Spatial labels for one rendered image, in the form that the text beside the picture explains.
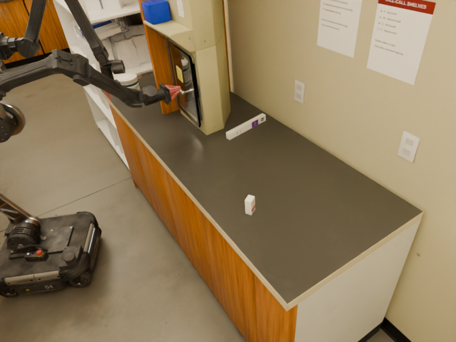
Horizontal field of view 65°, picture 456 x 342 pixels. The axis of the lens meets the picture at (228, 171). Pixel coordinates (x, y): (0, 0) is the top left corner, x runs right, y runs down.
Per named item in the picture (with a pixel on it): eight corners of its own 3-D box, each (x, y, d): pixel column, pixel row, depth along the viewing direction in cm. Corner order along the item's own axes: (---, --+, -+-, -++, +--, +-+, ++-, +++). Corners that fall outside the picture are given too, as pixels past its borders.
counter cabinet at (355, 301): (201, 159, 340) (187, 68, 284) (378, 330, 200) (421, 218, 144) (135, 186, 314) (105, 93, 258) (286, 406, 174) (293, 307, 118)
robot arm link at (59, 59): (61, 41, 132) (62, 66, 130) (87, 57, 144) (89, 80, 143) (-25, 74, 145) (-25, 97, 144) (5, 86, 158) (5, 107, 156)
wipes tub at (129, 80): (137, 91, 248) (132, 70, 239) (144, 98, 239) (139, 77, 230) (119, 97, 243) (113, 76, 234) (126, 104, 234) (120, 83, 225)
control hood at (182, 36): (166, 35, 190) (163, 15, 184) (195, 51, 168) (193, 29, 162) (146, 41, 186) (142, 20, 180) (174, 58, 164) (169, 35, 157)
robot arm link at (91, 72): (67, 55, 142) (68, 81, 140) (79, 51, 140) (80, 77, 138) (131, 92, 182) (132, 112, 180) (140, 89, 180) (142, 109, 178)
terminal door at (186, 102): (179, 106, 215) (167, 39, 191) (201, 128, 194) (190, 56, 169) (178, 106, 215) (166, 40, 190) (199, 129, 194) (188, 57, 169)
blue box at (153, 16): (163, 16, 183) (159, -3, 177) (171, 20, 176) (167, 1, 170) (144, 20, 179) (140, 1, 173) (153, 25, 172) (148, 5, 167)
